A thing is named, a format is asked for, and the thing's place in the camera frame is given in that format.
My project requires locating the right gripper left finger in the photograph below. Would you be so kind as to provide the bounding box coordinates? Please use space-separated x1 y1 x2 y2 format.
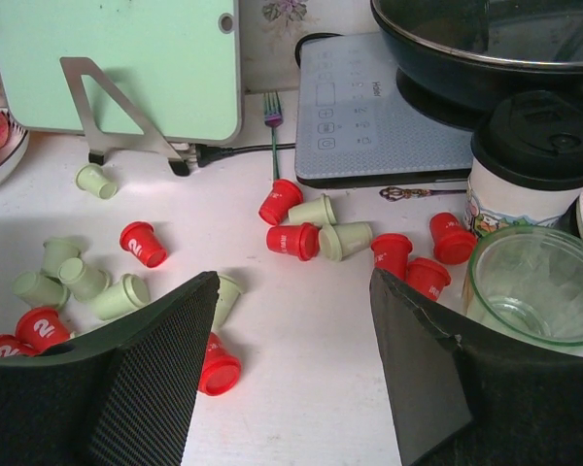
0 272 219 465

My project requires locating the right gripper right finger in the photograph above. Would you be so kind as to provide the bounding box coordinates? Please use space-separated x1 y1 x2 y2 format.
369 269 583 465

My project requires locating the green capsule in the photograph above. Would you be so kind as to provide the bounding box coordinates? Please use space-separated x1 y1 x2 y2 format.
212 273 243 332
75 163 118 200

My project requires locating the red capsule center right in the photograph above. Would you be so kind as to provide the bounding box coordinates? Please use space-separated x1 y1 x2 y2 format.
198 332 242 396

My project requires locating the red capsule left lower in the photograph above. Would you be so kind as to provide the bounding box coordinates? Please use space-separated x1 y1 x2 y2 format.
0 334 38 358

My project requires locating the green plastic cup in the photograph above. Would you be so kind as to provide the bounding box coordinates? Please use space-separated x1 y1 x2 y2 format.
462 226 583 356

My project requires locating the red capsule center top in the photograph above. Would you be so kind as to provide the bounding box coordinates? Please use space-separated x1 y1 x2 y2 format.
120 221 168 268

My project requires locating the ornate metal spoon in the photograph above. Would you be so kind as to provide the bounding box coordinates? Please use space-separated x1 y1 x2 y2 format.
379 186 466 202

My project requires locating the red capsule right middle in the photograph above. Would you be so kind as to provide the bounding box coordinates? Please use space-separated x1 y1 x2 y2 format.
266 223 320 261

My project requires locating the black-lid white jar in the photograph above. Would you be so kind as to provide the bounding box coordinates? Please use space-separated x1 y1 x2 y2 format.
463 90 583 237

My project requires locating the red capsule by cooker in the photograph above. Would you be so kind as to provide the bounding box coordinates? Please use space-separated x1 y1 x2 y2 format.
258 179 303 226

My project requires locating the fruit bowl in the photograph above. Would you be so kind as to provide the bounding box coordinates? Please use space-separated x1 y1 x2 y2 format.
0 107 30 185

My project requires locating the grey induction cooker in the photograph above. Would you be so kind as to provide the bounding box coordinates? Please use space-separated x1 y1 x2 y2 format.
294 33 472 188

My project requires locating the purple metal fork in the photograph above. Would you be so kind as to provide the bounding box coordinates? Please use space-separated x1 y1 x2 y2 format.
263 91 284 181

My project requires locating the black frying pan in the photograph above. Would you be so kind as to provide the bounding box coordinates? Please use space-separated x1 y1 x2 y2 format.
370 0 583 129

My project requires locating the green cutting board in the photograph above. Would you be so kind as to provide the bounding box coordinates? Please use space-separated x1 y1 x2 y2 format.
0 0 243 143

